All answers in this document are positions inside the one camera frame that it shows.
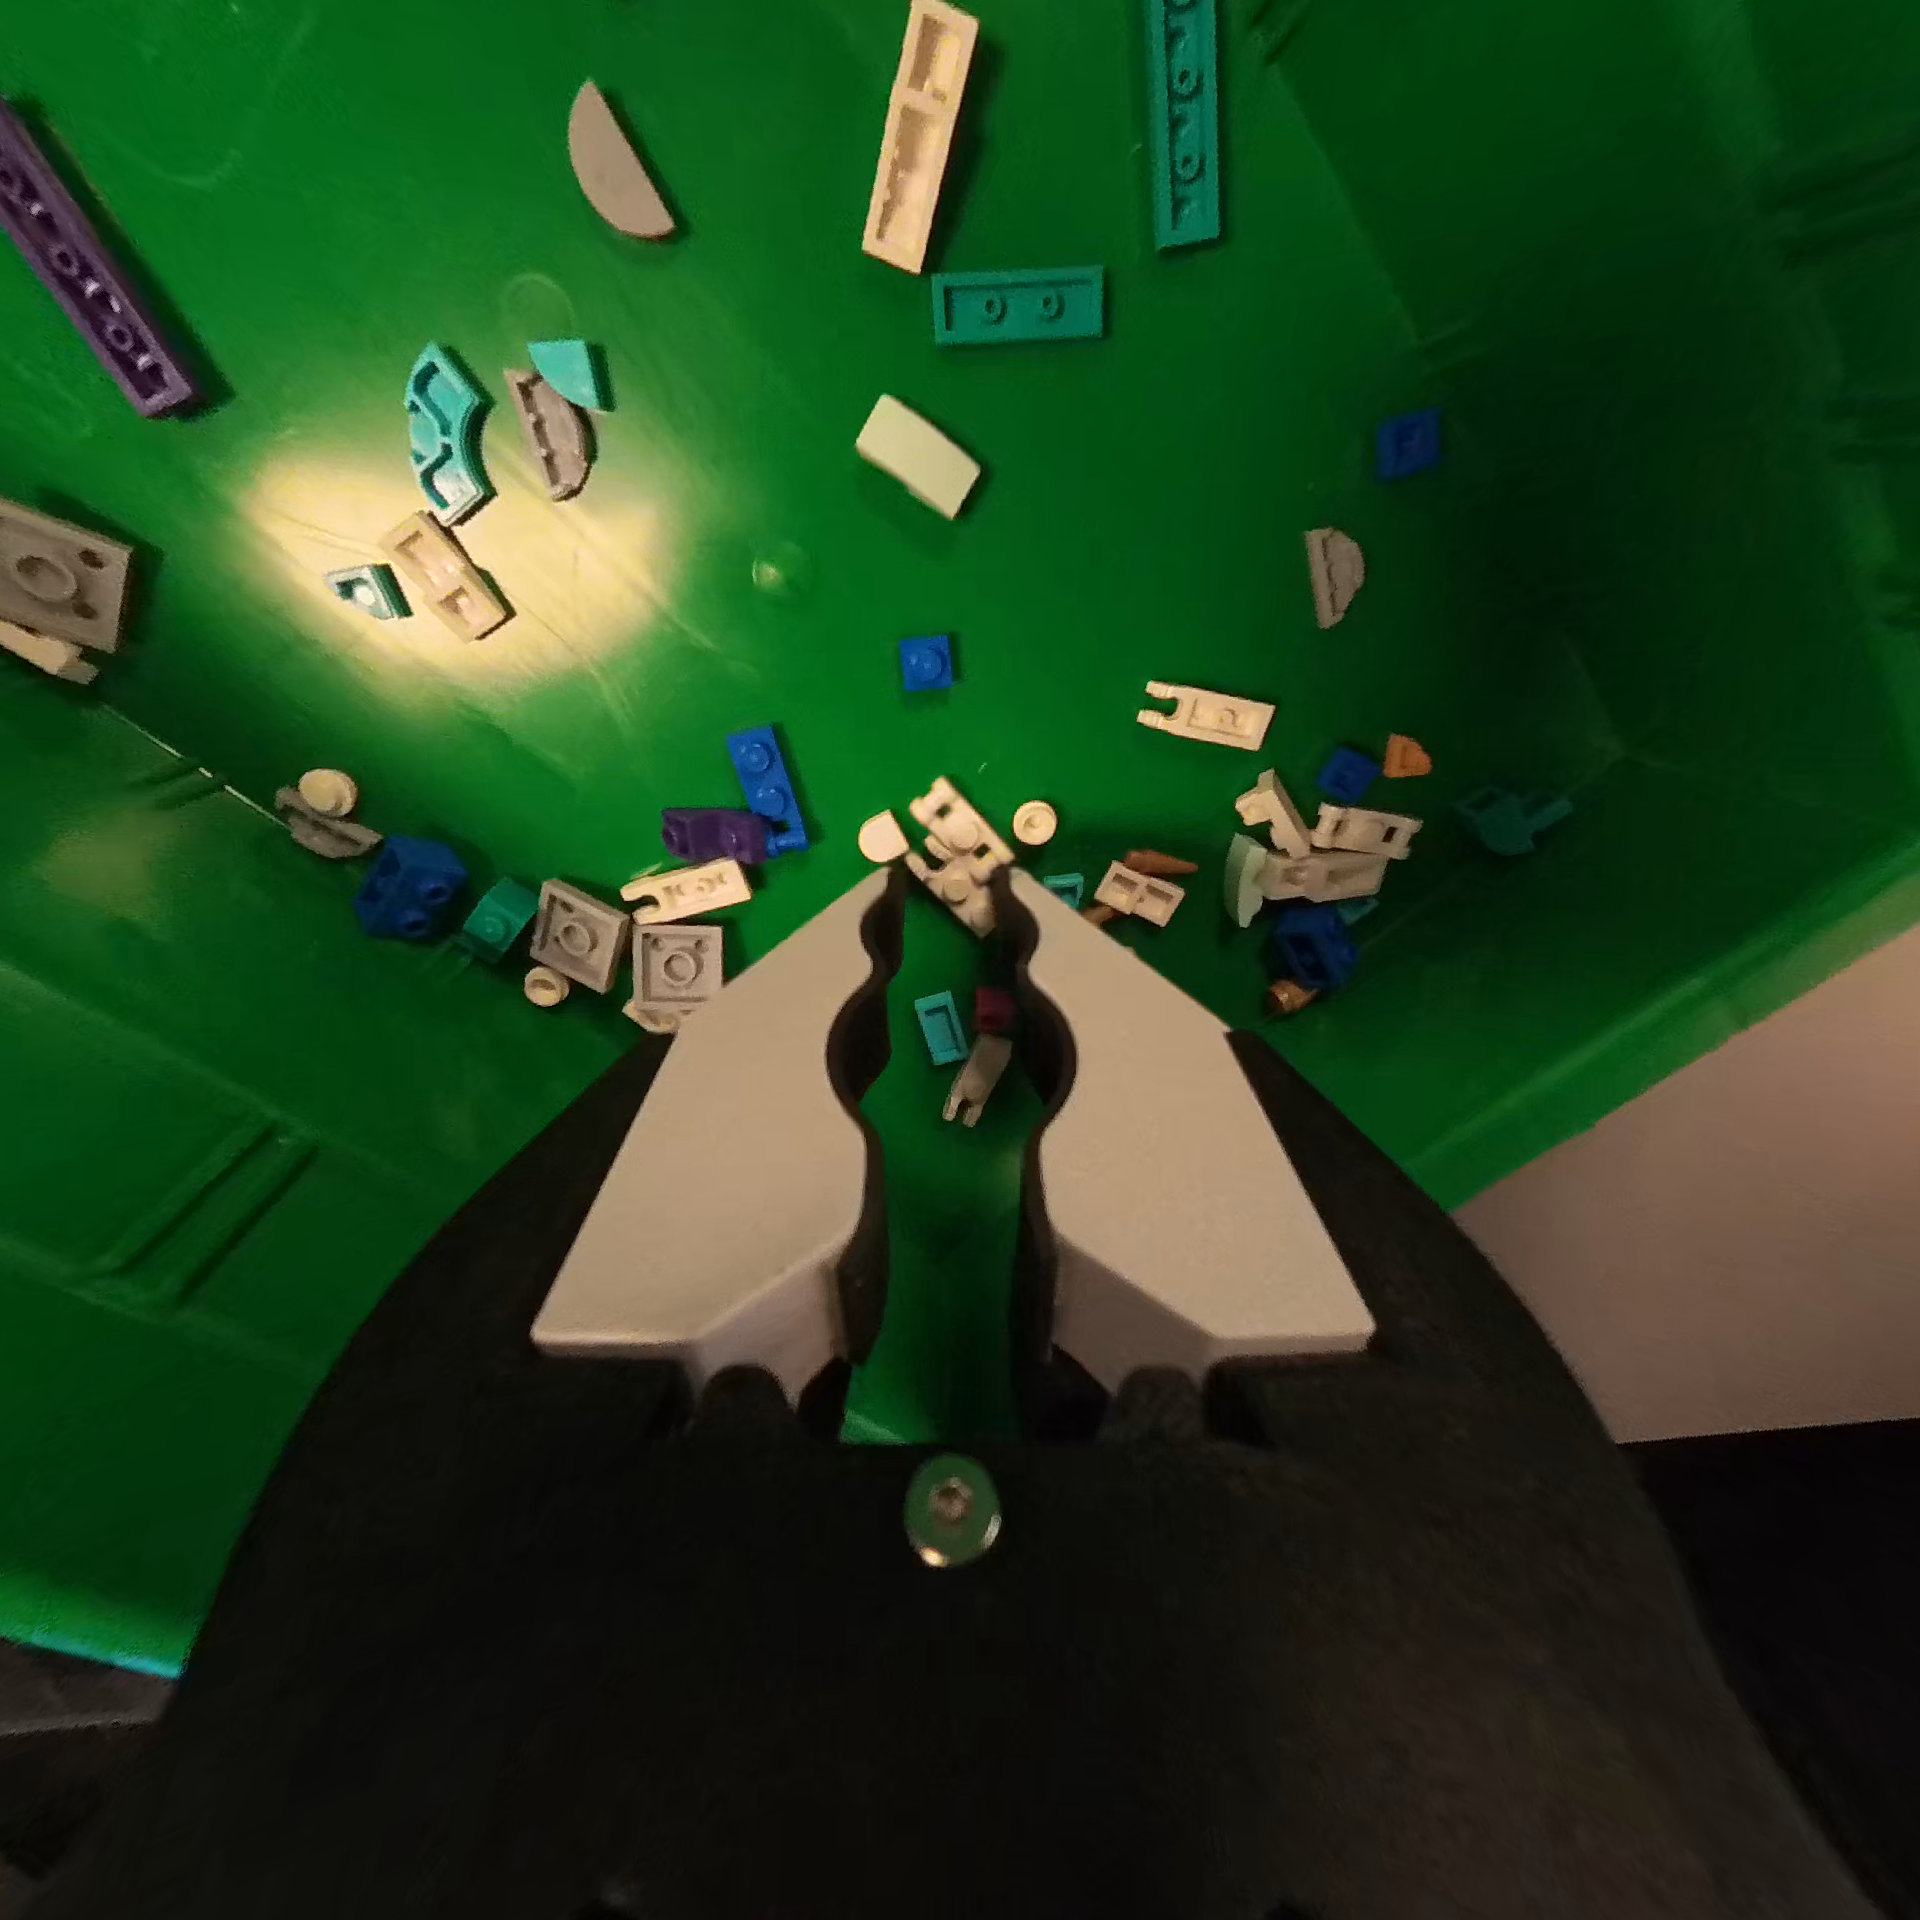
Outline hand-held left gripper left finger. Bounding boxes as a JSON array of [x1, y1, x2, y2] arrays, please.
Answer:
[[529, 863, 913, 1408]]

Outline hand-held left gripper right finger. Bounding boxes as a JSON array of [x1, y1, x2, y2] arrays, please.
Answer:
[[994, 863, 1377, 1400]]

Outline white lego clip brick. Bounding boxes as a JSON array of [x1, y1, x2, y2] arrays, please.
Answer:
[[902, 774, 1020, 936]]

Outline green plastic bin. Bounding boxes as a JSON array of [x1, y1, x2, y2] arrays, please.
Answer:
[[0, 0, 1920, 1679]]

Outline scattered lego pieces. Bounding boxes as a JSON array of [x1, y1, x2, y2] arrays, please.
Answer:
[[0, 0, 1577, 1128]]

